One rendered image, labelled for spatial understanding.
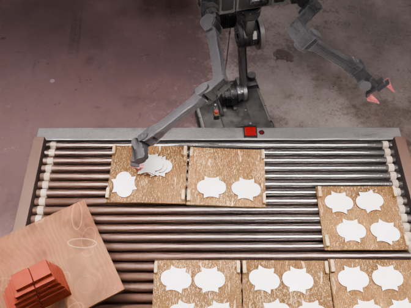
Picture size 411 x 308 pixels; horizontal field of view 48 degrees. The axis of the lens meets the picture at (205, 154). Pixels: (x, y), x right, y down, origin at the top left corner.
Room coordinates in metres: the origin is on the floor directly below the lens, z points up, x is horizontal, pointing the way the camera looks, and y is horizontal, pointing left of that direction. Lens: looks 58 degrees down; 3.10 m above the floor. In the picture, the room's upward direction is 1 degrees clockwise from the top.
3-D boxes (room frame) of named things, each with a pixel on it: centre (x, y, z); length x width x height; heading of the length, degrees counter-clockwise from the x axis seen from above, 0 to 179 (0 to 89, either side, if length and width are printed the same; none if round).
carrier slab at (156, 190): (1.21, 0.31, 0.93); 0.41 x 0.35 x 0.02; 90
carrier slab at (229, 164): (1.20, -0.11, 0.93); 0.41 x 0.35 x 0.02; 88
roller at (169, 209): (1.02, -0.09, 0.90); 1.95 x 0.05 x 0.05; 91
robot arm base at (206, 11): (1.89, -0.02, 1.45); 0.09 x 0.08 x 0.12; 104
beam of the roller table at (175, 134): (1.49, -0.08, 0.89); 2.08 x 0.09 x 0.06; 91
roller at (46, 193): (1.12, -0.09, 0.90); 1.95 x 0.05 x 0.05; 91
